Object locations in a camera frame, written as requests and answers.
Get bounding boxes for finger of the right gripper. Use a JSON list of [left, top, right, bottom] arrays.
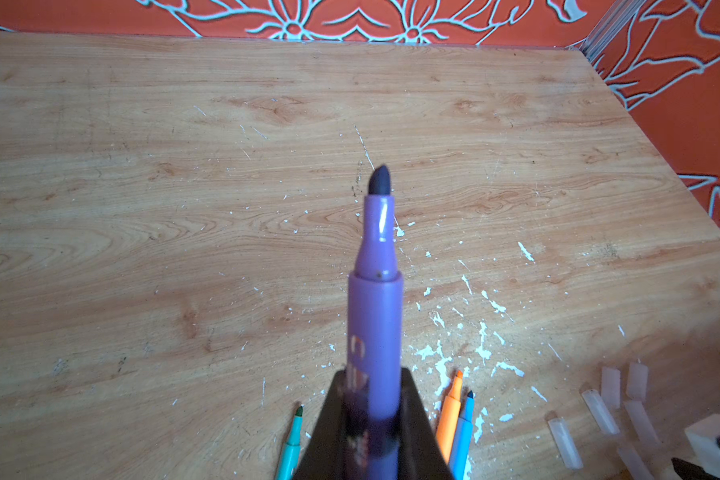
[[671, 457, 720, 480]]

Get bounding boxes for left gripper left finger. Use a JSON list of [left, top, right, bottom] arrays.
[[293, 370, 347, 480]]

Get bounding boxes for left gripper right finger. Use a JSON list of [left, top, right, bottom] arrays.
[[398, 368, 453, 480]]

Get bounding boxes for blue marker pen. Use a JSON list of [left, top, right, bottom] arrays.
[[448, 390, 475, 480]]

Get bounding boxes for clear pen cap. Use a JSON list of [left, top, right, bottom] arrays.
[[600, 366, 621, 410], [581, 389, 620, 436], [626, 362, 649, 402], [617, 444, 654, 480], [624, 400, 660, 446], [548, 417, 583, 470]]

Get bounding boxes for purple marker pen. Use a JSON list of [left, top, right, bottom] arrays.
[[344, 165, 403, 479]]

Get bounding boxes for green marker pen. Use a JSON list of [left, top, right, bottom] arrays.
[[274, 405, 304, 480]]

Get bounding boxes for orange marker pen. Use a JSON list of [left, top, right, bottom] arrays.
[[435, 370, 463, 463]]

